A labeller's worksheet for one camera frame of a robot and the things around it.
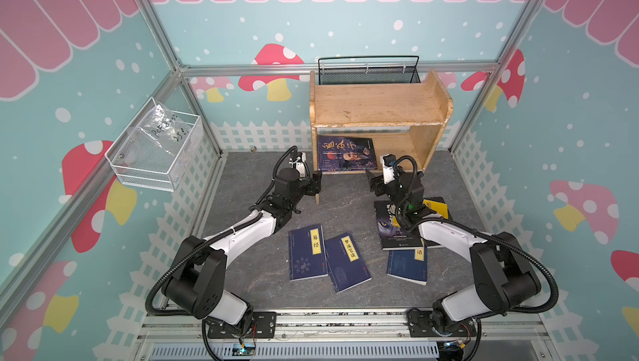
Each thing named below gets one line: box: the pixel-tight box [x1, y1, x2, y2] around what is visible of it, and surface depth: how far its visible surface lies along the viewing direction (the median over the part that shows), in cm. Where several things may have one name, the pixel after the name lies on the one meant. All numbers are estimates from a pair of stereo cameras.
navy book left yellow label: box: [288, 223, 329, 282], surface depth 89 cm
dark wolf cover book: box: [374, 200, 424, 251], surface depth 91 cm
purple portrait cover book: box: [317, 134, 378, 172], surface depth 91 cm
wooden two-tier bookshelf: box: [309, 68, 454, 205], surface depth 76 cm
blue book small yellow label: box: [386, 247, 428, 287], surface depth 87 cm
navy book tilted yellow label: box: [324, 232, 372, 294], surface depth 87 cm
